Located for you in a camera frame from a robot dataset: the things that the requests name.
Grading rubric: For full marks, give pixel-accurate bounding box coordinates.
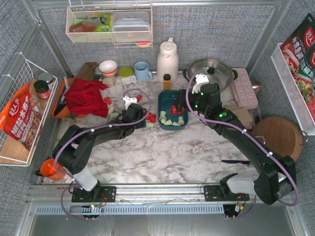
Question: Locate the teal storage basket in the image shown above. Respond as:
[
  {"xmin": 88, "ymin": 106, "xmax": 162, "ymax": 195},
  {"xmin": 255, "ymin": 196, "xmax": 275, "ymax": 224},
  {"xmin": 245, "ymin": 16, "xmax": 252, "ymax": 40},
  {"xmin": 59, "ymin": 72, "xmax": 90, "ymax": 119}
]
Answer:
[{"xmin": 157, "ymin": 90, "xmax": 189, "ymax": 131}]

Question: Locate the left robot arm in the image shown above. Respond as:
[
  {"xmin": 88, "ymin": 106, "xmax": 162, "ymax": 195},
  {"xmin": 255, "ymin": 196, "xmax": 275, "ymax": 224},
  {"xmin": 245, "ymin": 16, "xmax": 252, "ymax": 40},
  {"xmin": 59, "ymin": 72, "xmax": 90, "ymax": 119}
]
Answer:
[{"xmin": 52, "ymin": 95, "xmax": 149, "ymax": 203}]

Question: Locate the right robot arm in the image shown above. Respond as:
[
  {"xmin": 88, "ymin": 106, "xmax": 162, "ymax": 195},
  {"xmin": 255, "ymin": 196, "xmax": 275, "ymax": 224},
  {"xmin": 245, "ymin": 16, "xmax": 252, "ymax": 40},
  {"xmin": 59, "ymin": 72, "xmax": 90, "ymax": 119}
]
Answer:
[{"xmin": 175, "ymin": 73, "xmax": 299, "ymax": 206}]

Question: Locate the orange juice bottle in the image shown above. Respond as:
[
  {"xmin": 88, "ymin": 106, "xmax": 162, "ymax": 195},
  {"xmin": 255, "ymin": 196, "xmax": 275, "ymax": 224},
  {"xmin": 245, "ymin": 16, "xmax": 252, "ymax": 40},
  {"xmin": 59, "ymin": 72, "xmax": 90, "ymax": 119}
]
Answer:
[{"xmin": 163, "ymin": 74, "xmax": 171, "ymax": 90}]

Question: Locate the steel pot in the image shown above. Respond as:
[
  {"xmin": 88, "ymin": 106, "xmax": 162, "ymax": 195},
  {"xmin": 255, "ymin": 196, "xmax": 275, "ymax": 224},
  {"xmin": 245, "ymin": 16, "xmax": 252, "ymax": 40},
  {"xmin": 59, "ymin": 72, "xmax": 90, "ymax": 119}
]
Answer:
[{"xmin": 183, "ymin": 59, "xmax": 238, "ymax": 92}]

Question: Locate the brown cardboard sheet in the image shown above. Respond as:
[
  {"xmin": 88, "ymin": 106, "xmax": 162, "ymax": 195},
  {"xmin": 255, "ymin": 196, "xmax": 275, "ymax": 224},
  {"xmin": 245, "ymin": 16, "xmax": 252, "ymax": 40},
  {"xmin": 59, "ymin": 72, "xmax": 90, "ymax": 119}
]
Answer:
[{"xmin": 224, "ymin": 105, "xmax": 254, "ymax": 129}]

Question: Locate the pink egg tray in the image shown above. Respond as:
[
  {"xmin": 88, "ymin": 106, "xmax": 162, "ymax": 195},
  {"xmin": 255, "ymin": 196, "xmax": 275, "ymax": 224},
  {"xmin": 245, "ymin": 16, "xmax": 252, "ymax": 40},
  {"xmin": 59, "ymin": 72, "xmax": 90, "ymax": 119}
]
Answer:
[{"xmin": 230, "ymin": 67, "xmax": 258, "ymax": 109}]

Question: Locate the white thermos jug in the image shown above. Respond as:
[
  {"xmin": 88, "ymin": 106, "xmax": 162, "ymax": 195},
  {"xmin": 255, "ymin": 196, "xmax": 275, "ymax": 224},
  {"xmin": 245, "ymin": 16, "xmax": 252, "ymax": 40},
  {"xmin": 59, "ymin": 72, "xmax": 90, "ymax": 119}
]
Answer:
[{"xmin": 157, "ymin": 37, "xmax": 179, "ymax": 83}]

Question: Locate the green lidded cup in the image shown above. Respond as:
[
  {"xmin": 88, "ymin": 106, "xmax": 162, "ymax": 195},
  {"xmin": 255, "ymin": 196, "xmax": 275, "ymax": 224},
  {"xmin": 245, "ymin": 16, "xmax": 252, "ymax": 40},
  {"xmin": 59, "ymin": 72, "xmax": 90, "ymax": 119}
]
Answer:
[{"xmin": 119, "ymin": 67, "xmax": 137, "ymax": 85}]

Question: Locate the blue mug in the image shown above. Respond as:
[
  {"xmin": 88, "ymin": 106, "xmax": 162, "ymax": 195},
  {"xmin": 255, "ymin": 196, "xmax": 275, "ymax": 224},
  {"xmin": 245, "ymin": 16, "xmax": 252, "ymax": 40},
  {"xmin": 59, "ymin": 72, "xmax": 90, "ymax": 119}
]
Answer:
[{"xmin": 134, "ymin": 61, "xmax": 153, "ymax": 82}]

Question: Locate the red cloth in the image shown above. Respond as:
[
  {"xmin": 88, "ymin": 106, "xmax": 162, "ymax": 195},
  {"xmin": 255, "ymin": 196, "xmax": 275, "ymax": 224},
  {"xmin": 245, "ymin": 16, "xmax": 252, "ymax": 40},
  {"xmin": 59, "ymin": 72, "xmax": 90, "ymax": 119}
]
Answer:
[{"xmin": 64, "ymin": 78, "xmax": 109, "ymax": 118}]

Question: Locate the white orange bowl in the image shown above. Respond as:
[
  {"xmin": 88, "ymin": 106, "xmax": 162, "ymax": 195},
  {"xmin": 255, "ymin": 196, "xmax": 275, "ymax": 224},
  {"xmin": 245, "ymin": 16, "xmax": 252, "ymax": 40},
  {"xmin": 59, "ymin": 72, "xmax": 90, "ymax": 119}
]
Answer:
[{"xmin": 98, "ymin": 60, "xmax": 118, "ymax": 77}]

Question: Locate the olive brown cloth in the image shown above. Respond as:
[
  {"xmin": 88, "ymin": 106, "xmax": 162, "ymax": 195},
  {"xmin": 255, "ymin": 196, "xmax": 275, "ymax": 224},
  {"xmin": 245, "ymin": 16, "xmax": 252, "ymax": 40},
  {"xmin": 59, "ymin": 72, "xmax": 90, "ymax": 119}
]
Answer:
[{"xmin": 76, "ymin": 62, "xmax": 98, "ymax": 81}]

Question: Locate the orange tray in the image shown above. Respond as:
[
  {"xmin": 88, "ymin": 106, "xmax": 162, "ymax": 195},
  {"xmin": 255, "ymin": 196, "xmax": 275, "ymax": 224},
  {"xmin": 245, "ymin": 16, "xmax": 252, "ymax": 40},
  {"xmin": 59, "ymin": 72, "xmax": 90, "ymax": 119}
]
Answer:
[{"xmin": 50, "ymin": 80, "xmax": 85, "ymax": 118}]

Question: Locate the black knife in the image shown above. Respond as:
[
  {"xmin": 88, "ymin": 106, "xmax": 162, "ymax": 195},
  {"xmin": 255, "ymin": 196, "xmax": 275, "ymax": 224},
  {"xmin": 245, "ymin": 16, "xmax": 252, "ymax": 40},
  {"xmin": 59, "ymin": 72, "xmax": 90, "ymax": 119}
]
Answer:
[{"xmin": 54, "ymin": 103, "xmax": 66, "ymax": 117}]

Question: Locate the round wooden board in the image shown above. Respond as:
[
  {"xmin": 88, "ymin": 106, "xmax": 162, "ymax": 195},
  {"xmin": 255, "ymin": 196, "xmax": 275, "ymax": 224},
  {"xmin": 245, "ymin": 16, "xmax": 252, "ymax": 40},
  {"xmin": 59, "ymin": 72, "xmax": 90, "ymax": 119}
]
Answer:
[{"xmin": 252, "ymin": 117, "xmax": 303, "ymax": 161}]

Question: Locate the clear plastic food box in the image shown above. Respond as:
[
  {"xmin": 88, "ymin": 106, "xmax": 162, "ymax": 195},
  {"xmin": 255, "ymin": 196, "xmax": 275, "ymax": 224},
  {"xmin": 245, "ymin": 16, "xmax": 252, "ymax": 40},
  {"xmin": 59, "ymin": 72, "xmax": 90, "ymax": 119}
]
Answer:
[{"xmin": 111, "ymin": 11, "xmax": 151, "ymax": 42}]

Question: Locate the metal lid jar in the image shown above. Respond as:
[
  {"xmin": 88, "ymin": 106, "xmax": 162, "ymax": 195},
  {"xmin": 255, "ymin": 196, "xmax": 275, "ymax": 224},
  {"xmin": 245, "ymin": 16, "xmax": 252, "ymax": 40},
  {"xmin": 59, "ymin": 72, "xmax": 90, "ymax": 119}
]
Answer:
[{"xmin": 38, "ymin": 72, "xmax": 54, "ymax": 90}]

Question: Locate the green drink bottle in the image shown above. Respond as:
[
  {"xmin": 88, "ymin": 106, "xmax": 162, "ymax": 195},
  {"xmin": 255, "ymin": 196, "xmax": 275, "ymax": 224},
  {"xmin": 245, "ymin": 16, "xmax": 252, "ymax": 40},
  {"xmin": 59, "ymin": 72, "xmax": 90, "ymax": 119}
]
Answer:
[{"xmin": 89, "ymin": 13, "xmax": 112, "ymax": 32}]

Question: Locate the dark lid jar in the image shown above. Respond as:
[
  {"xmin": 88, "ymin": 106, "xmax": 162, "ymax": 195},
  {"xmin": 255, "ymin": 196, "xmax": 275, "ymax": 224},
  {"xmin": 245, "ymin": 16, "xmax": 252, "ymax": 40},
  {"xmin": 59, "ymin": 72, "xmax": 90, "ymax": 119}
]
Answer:
[{"xmin": 33, "ymin": 80, "xmax": 51, "ymax": 99}]

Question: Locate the white mesh rack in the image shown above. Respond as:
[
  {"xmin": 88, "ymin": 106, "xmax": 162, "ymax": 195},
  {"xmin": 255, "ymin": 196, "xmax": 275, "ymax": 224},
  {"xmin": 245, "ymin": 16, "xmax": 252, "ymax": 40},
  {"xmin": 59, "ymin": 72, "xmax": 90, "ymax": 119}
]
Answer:
[{"xmin": 271, "ymin": 43, "xmax": 315, "ymax": 136}]

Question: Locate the orange mug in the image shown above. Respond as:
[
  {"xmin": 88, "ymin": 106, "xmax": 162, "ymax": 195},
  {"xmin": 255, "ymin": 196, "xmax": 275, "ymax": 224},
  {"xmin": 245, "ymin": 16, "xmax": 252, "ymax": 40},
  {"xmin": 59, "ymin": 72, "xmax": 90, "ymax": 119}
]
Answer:
[{"xmin": 35, "ymin": 158, "xmax": 65, "ymax": 181}]

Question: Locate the red seasoning packet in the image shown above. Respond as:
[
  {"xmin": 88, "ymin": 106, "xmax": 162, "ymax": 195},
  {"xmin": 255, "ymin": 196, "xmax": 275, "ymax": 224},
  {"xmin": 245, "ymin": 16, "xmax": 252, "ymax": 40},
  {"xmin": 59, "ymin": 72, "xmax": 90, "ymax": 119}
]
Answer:
[{"xmin": 280, "ymin": 13, "xmax": 315, "ymax": 118}]

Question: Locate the red snack bag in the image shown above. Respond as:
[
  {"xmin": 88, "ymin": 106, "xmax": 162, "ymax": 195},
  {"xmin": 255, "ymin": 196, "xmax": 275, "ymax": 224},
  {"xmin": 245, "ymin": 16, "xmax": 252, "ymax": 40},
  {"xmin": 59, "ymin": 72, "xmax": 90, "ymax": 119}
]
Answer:
[{"xmin": 0, "ymin": 83, "xmax": 41, "ymax": 151}]

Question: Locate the clear wall shelf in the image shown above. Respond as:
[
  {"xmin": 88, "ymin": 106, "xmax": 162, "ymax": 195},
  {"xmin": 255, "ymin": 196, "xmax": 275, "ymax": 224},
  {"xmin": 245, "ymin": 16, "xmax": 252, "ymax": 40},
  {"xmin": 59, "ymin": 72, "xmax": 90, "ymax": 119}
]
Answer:
[{"xmin": 65, "ymin": 4, "xmax": 153, "ymax": 47}]

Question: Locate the white wire basket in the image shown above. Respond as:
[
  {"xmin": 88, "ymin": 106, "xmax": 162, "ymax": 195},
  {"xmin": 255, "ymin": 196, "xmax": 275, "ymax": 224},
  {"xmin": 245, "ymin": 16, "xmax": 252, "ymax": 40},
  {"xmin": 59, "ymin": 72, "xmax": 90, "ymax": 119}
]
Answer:
[{"xmin": 0, "ymin": 52, "xmax": 58, "ymax": 166}]

